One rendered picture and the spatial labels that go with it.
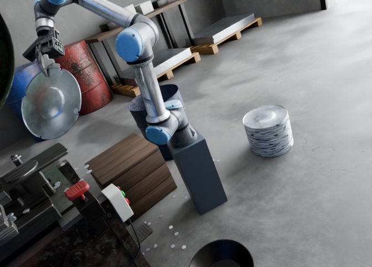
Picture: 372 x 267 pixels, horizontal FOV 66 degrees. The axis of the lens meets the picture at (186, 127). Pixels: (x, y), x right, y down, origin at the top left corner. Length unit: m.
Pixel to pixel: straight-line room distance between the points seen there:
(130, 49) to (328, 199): 1.20
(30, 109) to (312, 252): 1.34
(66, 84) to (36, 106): 0.16
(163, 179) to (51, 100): 0.93
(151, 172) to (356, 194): 1.13
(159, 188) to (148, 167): 0.18
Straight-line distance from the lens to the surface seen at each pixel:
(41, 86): 1.32
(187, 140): 1.47
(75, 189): 0.96
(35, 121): 1.31
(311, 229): 1.55
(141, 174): 1.81
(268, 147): 1.93
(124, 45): 1.17
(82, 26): 4.75
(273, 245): 1.51
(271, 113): 1.97
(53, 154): 1.24
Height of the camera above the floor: 1.21
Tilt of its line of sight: 27 degrees down
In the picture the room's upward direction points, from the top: 22 degrees counter-clockwise
